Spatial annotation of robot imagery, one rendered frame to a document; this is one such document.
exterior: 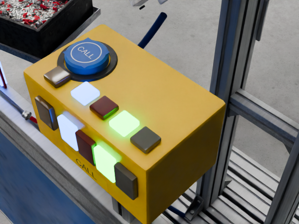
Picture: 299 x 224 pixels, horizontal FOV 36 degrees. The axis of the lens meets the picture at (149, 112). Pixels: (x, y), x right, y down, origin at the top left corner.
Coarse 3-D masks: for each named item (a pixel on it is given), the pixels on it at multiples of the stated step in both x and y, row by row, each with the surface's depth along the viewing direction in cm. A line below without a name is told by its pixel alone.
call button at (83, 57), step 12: (72, 48) 41; (84, 48) 41; (96, 48) 41; (72, 60) 40; (84, 60) 40; (96, 60) 40; (108, 60) 41; (72, 72) 41; (84, 72) 40; (96, 72) 41
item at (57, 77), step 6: (48, 72) 40; (54, 72) 40; (60, 72) 40; (66, 72) 40; (48, 78) 40; (54, 78) 40; (60, 78) 40; (66, 78) 40; (54, 84) 39; (60, 84) 39
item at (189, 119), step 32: (96, 32) 45; (32, 64) 42; (64, 64) 42; (128, 64) 42; (160, 64) 42; (32, 96) 43; (64, 96) 39; (128, 96) 39; (160, 96) 39; (192, 96) 39; (96, 128) 37; (160, 128) 36; (192, 128) 37; (128, 160) 35; (160, 160) 35; (192, 160) 40; (160, 192) 38
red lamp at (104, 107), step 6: (96, 102) 38; (102, 102) 38; (108, 102) 38; (90, 108) 37; (96, 108) 37; (102, 108) 37; (108, 108) 37; (114, 108) 37; (96, 114) 37; (102, 114) 37; (108, 114) 37
